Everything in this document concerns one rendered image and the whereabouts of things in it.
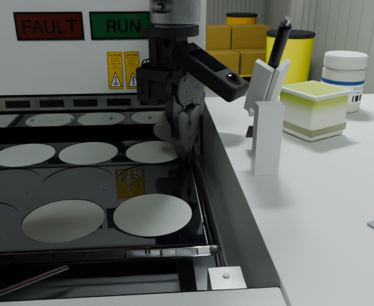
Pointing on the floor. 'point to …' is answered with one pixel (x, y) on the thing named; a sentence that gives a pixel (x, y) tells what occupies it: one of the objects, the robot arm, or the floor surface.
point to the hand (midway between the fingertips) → (187, 153)
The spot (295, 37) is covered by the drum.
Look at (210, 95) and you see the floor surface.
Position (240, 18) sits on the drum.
